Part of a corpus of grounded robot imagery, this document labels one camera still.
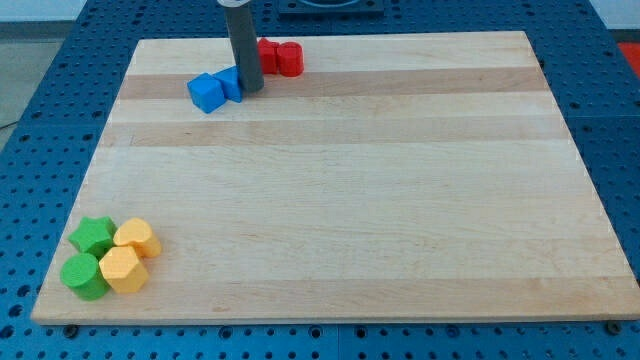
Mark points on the yellow hexagon block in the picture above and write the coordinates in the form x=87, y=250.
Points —
x=123, y=270

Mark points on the green star block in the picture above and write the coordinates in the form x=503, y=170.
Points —
x=94, y=236

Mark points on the yellow heart block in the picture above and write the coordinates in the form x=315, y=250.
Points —
x=138, y=234

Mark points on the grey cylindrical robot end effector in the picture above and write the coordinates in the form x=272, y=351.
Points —
x=243, y=39

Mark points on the red cylinder block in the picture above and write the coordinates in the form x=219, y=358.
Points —
x=290, y=58

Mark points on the blue cube block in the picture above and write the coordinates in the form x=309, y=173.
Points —
x=206, y=93

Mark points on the wooden board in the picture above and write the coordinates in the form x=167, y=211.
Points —
x=399, y=178

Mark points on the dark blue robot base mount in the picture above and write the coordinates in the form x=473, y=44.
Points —
x=329, y=7

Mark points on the green cylinder block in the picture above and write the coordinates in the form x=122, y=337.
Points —
x=82, y=275

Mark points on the red star block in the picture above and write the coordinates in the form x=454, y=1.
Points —
x=267, y=51

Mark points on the blue block behind rod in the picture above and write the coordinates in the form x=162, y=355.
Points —
x=229, y=80

